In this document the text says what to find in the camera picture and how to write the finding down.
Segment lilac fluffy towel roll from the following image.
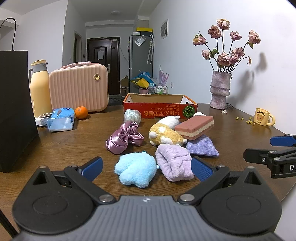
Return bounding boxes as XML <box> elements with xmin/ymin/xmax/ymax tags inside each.
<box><xmin>156</xmin><ymin>144</ymin><xmax>194</xmax><ymax>182</ymax></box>

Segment pink satin scrunchie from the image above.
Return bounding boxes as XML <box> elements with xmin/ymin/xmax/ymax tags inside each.
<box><xmin>106</xmin><ymin>121</ymin><xmax>144</xmax><ymax>155</ymax></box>

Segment pink white layered sponge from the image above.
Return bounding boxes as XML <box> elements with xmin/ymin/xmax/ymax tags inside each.
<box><xmin>175</xmin><ymin>115</ymin><xmax>214</xmax><ymax>140</ymax></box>

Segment light blue fluffy plush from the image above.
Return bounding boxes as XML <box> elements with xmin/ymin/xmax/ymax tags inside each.
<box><xmin>114</xmin><ymin>151</ymin><xmax>157</xmax><ymax>188</ymax></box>

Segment yellow white plush toy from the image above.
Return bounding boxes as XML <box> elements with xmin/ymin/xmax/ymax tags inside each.
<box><xmin>148</xmin><ymin>111</ymin><xmax>206</xmax><ymax>147</ymax></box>

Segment yellow bear mug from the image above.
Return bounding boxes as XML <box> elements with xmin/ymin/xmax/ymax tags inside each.
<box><xmin>253</xmin><ymin>108</ymin><xmax>276</xmax><ymax>126</ymax></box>

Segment small yellow beads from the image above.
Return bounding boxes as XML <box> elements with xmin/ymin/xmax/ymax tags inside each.
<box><xmin>235</xmin><ymin>116</ymin><xmax>255</xmax><ymax>126</ymax></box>

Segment blue tissue pack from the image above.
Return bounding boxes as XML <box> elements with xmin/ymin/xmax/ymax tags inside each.
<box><xmin>47</xmin><ymin>108</ymin><xmax>75</xmax><ymax>132</ymax></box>

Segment orange mandarin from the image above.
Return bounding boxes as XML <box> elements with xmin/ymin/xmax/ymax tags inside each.
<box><xmin>74</xmin><ymin>106</ymin><xmax>88</xmax><ymax>120</ymax></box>

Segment black paper bag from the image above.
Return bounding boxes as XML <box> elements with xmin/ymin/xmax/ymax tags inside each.
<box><xmin>0</xmin><ymin>17</ymin><xmax>40</xmax><ymax>173</ymax></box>

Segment purple textured vase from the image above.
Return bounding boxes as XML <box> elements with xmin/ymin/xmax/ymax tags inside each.
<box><xmin>210</xmin><ymin>71</ymin><xmax>231</xmax><ymax>110</ymax></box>

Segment orange red cardboard box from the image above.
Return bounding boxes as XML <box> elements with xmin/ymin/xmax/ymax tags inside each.
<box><xmin>123</xmin><ymin>93</ymin><xmax>198</xmax><ymax>119</ymax></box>

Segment yellow thermos jug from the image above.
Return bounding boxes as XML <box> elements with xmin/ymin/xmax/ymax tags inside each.
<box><xmin>29</xmin><ymin>59</ymin><xmax>52</xmax><ymax>118</ymax></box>

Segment pink ribbed suitcase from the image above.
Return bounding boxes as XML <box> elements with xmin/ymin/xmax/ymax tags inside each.
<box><xmin>49</xmin><ymin>62</ymin><xmax>109</xmax><ymax>112</ymax></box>

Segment metal trolley with bottles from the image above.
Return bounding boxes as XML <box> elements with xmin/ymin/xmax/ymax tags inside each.
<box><xmin>148</xmin><ymin>83</ymin><xmax>168</xmax><ymax>94</ymax></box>

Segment dried pink roses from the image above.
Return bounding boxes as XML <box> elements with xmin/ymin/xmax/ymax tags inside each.
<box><xmin>192</xmin><ymin>19</ymin><xmax>261</xmax><ymax>75</ymax></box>

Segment blue yellow clutter pile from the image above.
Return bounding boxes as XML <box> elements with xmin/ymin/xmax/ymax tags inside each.
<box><xmin>131</xmin><ymin>72</ymin><xmax>156</xmax><ymax>89</ymax></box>

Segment dark brown door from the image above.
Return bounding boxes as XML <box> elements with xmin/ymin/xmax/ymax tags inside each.
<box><xmin>87</xmin><ymin>37</ymin><xmax>120</xmax><ymax>95</ymax></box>

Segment grey refrigerator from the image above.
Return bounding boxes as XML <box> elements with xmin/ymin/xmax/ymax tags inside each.
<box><xmin>128</xmin><ymin>35</ymin><xmax>153</xmax><ymax>93</ymax></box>

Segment yellow box on fridge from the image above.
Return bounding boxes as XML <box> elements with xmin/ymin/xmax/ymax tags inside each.
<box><xmin>136</xmin><ymin>27</ymin><xmax>153</xmax><ymax>33</ymax></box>

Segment white charger with cable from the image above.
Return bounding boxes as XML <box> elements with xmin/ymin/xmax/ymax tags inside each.
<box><xmin>35</xmin><ymin>113</ymin><xmax>52</xmax><ymax>127</ymax></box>

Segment white wall panel box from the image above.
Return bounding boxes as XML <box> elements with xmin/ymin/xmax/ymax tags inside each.
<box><xmin>160</xmin><ymin>19</ymin><xmax>169</xmax><ymax>39</ymax></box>

